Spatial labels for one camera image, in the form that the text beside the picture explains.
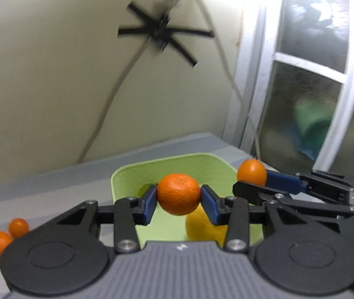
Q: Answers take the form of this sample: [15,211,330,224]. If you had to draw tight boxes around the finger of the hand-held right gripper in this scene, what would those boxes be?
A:
[266,170,354,205]
[232,181,354,222]

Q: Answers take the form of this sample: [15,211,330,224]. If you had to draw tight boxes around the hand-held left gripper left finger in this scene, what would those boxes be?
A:
[56,184,158,253]

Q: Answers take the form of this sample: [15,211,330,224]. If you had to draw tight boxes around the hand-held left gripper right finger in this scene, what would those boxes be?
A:
[201,185,317,253]

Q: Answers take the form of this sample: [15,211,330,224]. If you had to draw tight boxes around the green plastic basket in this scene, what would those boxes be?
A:
[111,152,264,246]

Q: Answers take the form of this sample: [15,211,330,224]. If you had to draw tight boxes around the yellow mango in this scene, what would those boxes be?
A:
[186,207,229,242]

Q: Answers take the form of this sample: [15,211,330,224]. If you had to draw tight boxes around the green object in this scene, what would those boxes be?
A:
[292,98,336,159]

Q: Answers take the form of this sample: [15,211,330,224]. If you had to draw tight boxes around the grey striped bed sheet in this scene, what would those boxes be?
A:
[0,132,354,299]

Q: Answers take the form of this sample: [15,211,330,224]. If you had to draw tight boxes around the white framed glass door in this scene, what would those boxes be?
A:
[224,0,354,175]

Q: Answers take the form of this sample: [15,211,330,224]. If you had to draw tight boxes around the grey cable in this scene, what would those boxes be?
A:
[77,34,153,164]

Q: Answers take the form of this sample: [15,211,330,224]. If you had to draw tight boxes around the white cable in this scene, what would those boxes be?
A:
[196,0,262,160]

